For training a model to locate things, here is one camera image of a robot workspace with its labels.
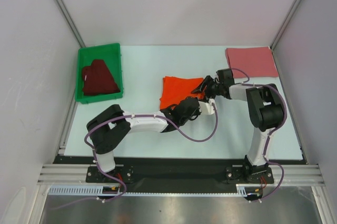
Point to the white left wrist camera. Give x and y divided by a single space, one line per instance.
207 107

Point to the dark red t-shirt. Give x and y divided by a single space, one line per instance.
97 79

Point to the aluminium frame rail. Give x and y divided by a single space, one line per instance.
289 175

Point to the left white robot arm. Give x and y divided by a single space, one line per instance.
105 138

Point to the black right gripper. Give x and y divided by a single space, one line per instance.
208 86

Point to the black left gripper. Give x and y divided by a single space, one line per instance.
197 111

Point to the green plastic bin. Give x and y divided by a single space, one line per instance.
111 54

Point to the folded pink t-shirt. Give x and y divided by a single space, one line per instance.
254 61

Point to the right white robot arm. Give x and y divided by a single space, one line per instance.
267 112

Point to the orange t-shirt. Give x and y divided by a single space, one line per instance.
176 89

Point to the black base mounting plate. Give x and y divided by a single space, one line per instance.
179 186

